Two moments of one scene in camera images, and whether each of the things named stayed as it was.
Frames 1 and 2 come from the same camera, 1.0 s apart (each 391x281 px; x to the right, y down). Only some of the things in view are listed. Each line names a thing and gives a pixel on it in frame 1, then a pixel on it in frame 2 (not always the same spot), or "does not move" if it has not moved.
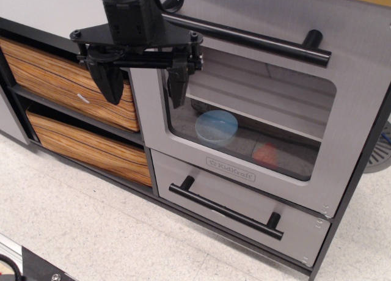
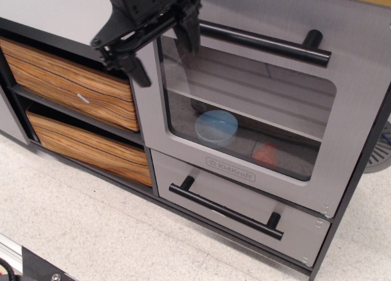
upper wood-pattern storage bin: x=66 y=81 does not move
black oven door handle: x=310 y=52 does not move
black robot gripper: x=140 y=36 to x=138 y=15
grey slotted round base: x=380 y=157 does not move
